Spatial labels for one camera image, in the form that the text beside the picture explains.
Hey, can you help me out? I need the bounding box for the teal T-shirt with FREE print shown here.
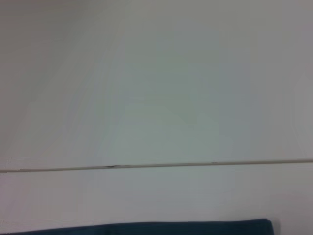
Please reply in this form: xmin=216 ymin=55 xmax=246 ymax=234
xmin=0 ymin=218 xmax=273 ymax=235

